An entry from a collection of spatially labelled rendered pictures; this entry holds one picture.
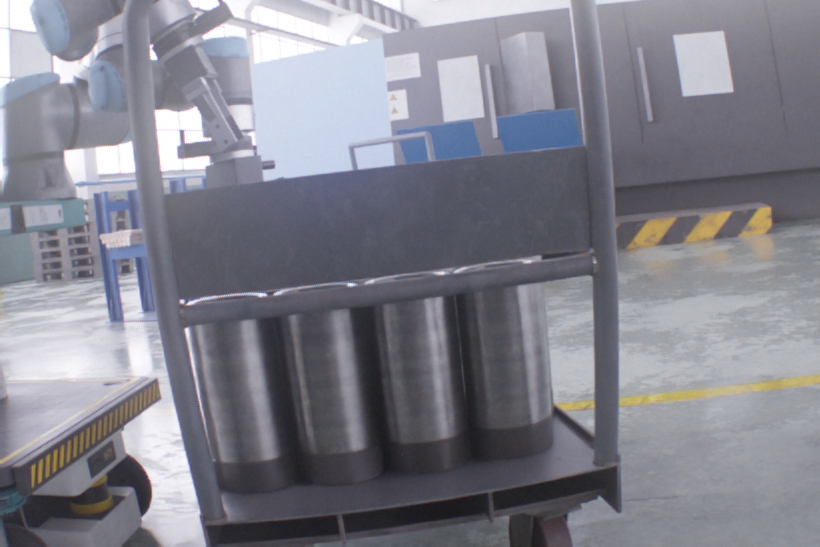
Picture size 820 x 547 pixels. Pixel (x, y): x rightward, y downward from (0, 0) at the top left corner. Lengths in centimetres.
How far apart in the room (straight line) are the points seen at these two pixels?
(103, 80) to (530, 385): 82
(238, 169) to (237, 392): 36
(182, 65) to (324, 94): 682
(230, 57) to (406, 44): 642
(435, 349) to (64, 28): 69
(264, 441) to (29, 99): 91
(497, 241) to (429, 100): 660
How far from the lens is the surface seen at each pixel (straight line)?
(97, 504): 159
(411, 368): 117
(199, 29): 121
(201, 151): 135
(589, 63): 103
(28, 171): 174
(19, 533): 144
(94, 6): 121
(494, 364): 120
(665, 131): 726
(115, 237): 568
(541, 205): 104
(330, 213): 100
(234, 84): 138
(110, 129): 184
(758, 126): 731
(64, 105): 179
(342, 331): 116
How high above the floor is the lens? 66
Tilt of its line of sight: 2 degrees down
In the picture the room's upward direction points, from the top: 7 degrees counter-clockwise
